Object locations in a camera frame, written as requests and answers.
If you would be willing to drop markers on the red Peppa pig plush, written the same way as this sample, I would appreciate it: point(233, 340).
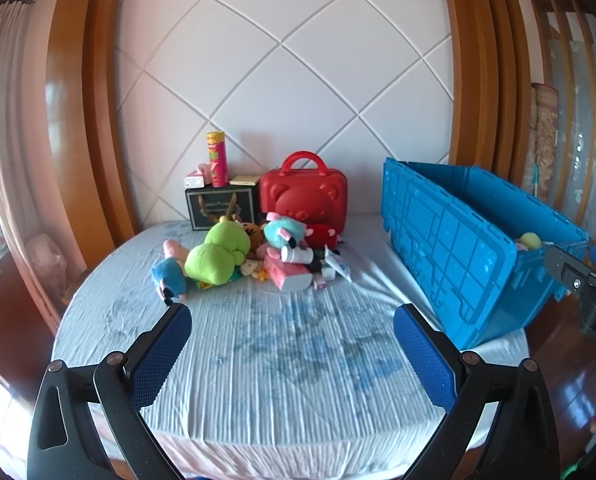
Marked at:
point(321, 236)

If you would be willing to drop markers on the brown bear plush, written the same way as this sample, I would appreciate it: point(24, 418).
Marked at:
point(255, 234)

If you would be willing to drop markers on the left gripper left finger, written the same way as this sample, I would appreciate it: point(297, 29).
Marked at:
point(64, 442)

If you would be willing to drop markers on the yellow plush in crate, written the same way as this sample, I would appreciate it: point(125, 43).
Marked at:
point(529, 241)

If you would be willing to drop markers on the teal Daddy pig plush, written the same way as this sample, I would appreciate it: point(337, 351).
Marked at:
point(281, 231)

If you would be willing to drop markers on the pink yellow chips can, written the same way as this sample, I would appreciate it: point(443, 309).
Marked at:
point(217, 158)

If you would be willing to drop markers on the green frog plush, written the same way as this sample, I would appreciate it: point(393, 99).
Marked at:
point(224, 248)

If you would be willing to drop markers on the small white pink box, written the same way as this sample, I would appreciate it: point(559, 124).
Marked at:
point(195, 179)

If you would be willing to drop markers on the white blue alcohol wipes pack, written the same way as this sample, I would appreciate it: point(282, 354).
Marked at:
point(340, 265)

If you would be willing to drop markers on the pink curtain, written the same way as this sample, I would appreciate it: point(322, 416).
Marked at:
point(19, 217)

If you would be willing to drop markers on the pink plastic bag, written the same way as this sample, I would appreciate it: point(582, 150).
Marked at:
point(49, 265)

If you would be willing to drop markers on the white cup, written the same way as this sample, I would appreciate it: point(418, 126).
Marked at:
point(297, 255)

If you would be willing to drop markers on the pink tissue pack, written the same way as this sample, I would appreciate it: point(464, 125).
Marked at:
point(287, 277)

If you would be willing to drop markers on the blue George pig plush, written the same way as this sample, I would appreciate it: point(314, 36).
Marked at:
point(168, 274)

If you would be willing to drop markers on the light blue bed sheet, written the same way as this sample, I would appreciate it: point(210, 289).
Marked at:
point(299, 385)

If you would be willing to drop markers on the black cylindrical tube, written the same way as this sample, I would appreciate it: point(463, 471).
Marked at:
point(318, 261)

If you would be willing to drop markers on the pink white slim box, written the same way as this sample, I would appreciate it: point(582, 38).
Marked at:
point(318, 281)

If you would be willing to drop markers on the blue plastic storage crate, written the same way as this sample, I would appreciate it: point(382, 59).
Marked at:
point(455, 229)

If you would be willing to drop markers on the small white yellow plush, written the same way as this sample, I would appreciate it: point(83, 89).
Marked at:
point(254, 269)

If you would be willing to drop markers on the wooden glass door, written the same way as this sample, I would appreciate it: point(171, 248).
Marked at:
point(561, 158)

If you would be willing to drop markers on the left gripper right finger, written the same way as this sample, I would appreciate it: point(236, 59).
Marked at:
point(522, 440)

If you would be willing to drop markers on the black gift box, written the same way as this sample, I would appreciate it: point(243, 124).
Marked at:
point(207, 205)

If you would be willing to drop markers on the red bear suitcase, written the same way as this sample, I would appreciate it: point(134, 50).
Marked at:
point(306, 189)

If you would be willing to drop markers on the yellow notepad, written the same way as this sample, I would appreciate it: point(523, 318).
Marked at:
point(245, 180)

